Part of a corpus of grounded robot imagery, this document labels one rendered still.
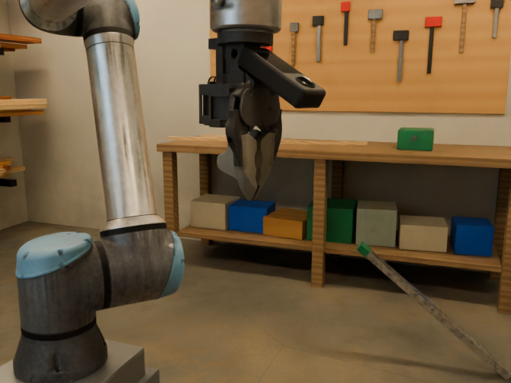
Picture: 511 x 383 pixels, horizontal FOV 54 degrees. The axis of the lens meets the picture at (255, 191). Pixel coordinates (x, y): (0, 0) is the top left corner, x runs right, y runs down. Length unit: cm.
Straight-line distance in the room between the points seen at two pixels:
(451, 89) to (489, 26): 42
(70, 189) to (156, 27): 162
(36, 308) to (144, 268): 22
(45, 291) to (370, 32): 285
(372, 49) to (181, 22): 144
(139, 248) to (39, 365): 30
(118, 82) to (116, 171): 20
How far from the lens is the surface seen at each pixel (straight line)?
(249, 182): 64
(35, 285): 108
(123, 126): 117
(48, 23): 120
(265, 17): 63
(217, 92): 65
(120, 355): 121
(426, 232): 315
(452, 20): 349
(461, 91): 346
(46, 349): 113
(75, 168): 461
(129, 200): 113
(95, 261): 109
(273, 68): 60
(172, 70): 400
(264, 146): 65
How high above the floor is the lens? 120
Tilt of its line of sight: 12 degrees down
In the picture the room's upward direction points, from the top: straight up
